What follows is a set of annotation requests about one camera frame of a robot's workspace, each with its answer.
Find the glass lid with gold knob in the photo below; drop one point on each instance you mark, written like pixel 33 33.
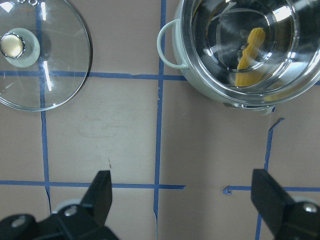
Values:
pixel 45 53

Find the pale green electric pot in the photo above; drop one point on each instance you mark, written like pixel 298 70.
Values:
pixel 248 54

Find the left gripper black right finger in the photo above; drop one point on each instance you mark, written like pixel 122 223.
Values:
pixel 287 218

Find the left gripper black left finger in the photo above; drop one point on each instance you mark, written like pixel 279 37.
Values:
pixel 85 219

